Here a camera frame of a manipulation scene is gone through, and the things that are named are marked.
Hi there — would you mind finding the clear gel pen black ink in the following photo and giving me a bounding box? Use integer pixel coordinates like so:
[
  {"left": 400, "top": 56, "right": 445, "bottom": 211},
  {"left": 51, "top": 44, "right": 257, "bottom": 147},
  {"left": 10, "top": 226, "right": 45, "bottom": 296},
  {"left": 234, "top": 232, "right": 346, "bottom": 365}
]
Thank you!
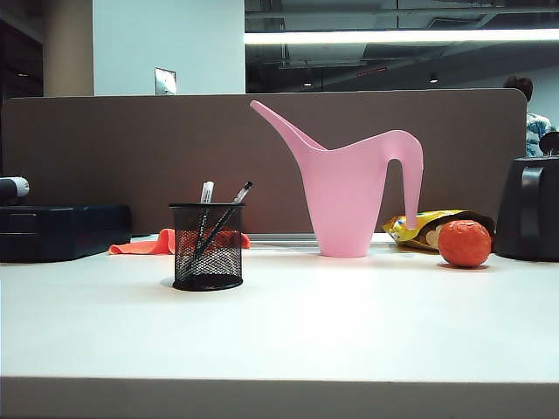
[
  {"left": 194, "top": 180, "right": 254, "bottom": 263},
  {"left": 187, "top": 181, "right": 216, "bottom": 271}
]

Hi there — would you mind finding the black mesh pen holder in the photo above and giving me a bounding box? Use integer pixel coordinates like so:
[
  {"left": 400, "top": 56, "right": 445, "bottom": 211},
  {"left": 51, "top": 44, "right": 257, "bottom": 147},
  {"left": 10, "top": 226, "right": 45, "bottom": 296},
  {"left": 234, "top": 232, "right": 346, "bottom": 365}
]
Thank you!
[{"left": 168, "top": 202, "right": 246, "bottom": 292}]

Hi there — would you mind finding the pink plastic watering can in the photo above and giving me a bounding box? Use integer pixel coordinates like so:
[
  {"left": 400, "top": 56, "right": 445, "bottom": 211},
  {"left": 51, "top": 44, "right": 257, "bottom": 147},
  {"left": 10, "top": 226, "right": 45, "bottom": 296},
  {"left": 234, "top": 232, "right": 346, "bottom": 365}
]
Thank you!
[{"left": 250, "top": 100, "right": 425, "bottom": 258}]

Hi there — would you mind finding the yellow snack bag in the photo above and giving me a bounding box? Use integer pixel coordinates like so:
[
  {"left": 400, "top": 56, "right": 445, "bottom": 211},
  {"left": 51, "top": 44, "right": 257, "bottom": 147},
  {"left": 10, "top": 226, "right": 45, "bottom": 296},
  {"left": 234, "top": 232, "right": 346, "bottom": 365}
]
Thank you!
[{"left": 383, "top": 209, "right": 497, "bottom": 254}]

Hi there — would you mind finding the orange cloth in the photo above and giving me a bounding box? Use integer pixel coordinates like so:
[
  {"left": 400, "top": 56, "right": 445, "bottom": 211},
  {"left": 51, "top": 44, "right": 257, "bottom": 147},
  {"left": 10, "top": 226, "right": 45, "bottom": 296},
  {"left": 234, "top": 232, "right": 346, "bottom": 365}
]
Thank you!
[{"left": 107, "top": 227, "right": 252, "bottom": 256}]

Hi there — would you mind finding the brown desk divider panel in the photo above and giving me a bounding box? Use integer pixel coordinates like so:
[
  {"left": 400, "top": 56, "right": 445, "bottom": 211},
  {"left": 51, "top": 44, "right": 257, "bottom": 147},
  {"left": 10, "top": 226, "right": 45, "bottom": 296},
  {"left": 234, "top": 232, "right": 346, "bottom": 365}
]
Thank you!
[{"left": 1, "top": 88, "right": 529, "bottom": 237}]

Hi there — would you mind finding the orange round fruit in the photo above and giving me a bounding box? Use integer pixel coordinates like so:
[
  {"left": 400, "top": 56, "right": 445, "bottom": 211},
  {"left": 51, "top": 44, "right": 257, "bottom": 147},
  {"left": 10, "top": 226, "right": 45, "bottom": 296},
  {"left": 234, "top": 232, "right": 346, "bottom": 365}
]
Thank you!
[{"left": 438, "top": 219, "right": 493, "bottom": 269}]

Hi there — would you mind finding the long ceiling light strip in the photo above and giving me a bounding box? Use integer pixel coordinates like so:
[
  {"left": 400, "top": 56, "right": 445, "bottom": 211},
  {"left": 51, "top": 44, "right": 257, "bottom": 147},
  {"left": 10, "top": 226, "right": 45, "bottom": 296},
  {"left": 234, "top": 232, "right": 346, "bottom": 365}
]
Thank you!
[{"left": 244, "top": 28, "right": 559, "bottom": 45}]

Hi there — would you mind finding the black flat case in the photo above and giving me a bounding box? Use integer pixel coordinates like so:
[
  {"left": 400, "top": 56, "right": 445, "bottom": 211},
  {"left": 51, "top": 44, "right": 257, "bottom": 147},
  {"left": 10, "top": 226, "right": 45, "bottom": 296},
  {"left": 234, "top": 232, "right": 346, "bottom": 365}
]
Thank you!
[{"left": 0, "top": 203, "right": 133, "bottom": 264}]

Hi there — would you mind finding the black kettle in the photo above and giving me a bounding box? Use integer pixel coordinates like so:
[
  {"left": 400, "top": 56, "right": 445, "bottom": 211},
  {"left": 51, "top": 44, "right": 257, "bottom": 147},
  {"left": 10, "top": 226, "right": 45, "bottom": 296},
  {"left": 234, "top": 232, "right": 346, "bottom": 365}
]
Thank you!
[{"left": 493, "top": 155, "right": 559, "bottom": 263}]

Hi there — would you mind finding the white and black cylinder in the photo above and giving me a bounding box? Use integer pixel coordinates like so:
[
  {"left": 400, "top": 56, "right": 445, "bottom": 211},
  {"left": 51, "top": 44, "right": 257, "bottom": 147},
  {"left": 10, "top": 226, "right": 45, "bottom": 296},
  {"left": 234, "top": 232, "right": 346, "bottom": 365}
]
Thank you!
[{"left": 0, "top": 175, "right": 31, "bottom": 205}]

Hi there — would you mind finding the person in background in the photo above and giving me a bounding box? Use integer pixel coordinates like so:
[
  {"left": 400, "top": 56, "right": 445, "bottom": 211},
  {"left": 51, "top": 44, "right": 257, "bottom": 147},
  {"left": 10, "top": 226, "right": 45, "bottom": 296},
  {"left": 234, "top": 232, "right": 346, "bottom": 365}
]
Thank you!
[{"left": 501, "top": 75, "right": 559, "bottom": 158}]

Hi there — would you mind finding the round black white knob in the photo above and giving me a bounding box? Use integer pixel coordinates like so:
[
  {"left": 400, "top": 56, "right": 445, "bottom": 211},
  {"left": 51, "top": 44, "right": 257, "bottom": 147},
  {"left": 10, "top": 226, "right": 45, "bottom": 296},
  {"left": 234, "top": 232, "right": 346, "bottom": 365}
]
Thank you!
[{"left": 539, "top": 130, "right": 559, "bottom": 157}]

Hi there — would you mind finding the metal wall plate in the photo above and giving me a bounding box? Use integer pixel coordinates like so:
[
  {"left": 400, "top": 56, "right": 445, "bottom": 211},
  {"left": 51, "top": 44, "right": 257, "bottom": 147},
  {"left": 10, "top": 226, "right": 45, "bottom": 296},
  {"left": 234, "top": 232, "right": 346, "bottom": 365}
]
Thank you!
[{"left": 153, "top": 66, "right": 178, "bottom": 96}]

